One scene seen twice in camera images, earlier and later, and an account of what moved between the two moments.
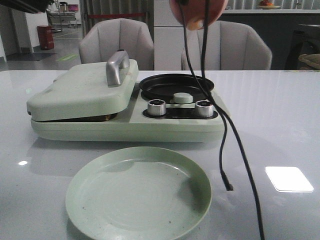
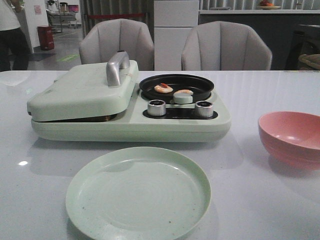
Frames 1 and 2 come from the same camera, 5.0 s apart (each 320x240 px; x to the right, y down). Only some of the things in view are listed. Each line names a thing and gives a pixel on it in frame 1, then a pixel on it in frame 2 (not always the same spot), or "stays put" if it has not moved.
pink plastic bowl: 197,8 to 292,137
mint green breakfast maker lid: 84,92 stays put
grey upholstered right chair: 230,45 stays put
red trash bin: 46,37 stays put
